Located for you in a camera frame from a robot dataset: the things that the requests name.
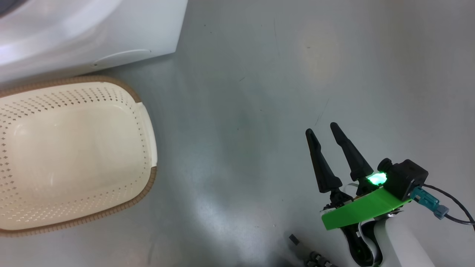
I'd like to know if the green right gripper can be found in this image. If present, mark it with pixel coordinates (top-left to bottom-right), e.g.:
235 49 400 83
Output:
305 122 413 232

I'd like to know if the white front-load washing machine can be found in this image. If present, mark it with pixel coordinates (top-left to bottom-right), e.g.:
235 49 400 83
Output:
0 0 189 84

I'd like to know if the round white filter cover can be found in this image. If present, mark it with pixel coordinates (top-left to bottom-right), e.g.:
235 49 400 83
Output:
92 49 152 69

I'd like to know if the cream perforated laundry basket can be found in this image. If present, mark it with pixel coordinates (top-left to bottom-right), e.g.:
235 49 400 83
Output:
0 75 158 237

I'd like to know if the teal cable connector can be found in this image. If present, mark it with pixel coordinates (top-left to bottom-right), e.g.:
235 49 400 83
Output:
410 187 449 220

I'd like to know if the thin black camera cable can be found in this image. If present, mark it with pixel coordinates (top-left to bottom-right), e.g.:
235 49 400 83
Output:
423 184 475 225

